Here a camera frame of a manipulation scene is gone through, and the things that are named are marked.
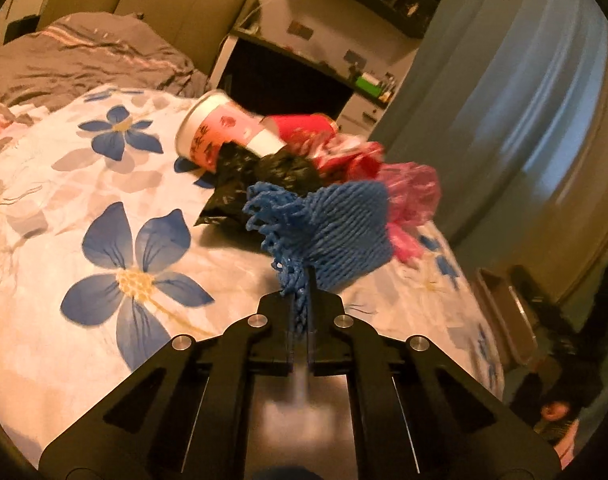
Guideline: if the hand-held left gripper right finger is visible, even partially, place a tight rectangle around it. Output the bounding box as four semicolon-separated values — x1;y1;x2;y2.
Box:
309;291;560;480

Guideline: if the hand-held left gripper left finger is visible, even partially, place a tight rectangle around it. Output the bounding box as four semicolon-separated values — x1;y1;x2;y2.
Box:
39;291;309;480

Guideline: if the brown plastic bin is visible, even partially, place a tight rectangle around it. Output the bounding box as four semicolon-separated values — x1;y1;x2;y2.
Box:
474;266;539;366

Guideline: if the blue foam net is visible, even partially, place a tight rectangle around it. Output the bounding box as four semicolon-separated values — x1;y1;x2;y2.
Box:
241;180;392;333

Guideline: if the pink plastic bag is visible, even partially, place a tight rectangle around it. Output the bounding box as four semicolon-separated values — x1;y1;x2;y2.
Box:
379;160;442;263

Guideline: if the black plastic bag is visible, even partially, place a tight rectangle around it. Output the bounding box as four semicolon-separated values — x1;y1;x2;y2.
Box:
193;141;325;228

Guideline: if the red printed plastic bag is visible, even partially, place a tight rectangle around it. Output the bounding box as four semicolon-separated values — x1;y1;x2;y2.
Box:
289;130;387;196

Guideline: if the red paper cup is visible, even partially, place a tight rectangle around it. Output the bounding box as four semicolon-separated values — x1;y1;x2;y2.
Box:
263;112;341;153

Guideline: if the white red-print paper cup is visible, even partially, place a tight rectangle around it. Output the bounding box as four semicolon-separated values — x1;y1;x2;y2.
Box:
175;89;287;173

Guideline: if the beige curtain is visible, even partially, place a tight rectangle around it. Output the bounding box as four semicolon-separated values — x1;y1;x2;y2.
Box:
528;25;608;306

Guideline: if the dark desk with white cabinet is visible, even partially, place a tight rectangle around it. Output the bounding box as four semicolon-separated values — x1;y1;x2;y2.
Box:
209;27;399;131

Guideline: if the green box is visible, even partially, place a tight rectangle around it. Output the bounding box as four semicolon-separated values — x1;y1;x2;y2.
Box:
355;72;382;98

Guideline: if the blue curtain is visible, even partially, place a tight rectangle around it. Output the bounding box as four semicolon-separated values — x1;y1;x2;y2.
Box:
369;0;608;261

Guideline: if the white blue-flower blanket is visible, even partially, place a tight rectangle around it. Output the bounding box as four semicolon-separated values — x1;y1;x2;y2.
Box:
0;85;504;466

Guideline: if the brown padded headboard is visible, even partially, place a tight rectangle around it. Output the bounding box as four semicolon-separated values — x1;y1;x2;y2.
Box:
36;0;262;73

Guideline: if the black bedside table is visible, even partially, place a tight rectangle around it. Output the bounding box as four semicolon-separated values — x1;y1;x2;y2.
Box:
4;14;39;43

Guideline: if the white cable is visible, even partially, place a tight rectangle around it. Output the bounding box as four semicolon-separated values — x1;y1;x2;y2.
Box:
244;0;305;26

